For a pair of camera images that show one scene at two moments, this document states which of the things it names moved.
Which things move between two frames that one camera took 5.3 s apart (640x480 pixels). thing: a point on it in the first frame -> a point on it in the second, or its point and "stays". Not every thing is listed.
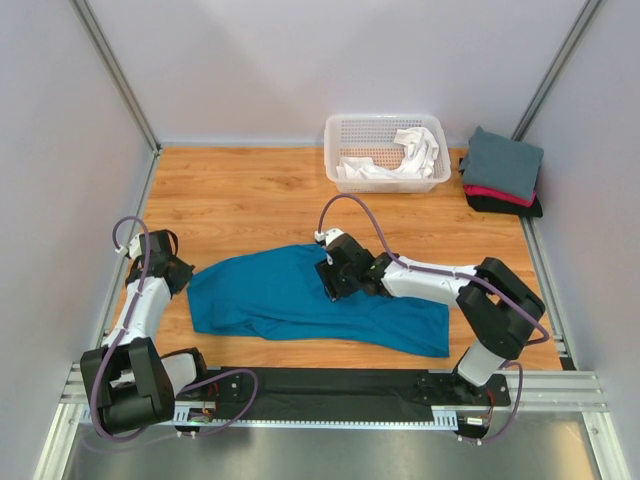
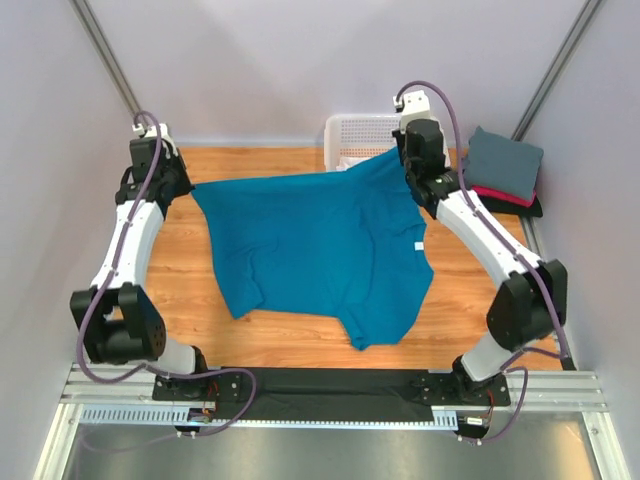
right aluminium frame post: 555,70 stays
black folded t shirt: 485,204 stays
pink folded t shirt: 502,195 stays
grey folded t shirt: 501,163 stays
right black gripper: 326,271 -> 400,135
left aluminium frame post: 123,79 stays
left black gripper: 185,274 -> 185,187
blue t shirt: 277,292 -> 351,240
